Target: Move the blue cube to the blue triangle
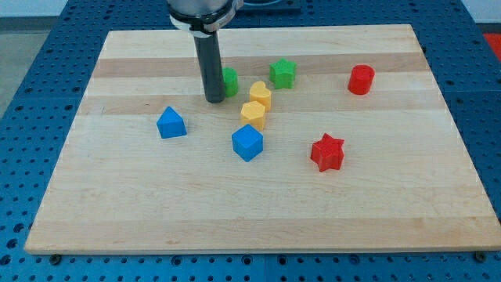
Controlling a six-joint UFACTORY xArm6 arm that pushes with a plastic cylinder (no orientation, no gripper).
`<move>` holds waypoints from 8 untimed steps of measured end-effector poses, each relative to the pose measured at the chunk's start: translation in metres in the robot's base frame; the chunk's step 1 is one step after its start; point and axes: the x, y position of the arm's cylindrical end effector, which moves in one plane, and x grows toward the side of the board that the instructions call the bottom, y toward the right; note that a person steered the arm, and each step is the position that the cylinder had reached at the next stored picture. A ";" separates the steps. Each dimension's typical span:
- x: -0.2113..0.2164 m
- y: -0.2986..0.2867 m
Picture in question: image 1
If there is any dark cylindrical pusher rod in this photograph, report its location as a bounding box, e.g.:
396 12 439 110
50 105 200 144
194 32 225 103

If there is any blue triangle block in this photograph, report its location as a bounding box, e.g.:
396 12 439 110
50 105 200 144
157 107 187 139

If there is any blue cube block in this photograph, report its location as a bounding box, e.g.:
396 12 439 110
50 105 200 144
232 125 264 162

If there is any green cylinder block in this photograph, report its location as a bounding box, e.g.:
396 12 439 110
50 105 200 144
222 67 239 97

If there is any yellow heart block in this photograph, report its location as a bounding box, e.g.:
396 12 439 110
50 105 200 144
249 81 272 112

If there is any green star block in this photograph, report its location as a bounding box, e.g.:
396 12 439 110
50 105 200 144
269 58 297 89

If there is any yellow hexagon block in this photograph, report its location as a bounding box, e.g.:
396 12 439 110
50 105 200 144
240 101 266 131

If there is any wooden board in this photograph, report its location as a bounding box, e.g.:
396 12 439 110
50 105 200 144
25 24 500 255

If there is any red cylinder block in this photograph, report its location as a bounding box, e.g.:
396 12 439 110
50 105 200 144
348 64 375 95

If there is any red star block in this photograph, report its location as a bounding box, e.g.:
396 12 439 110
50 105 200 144
310 133 344 172

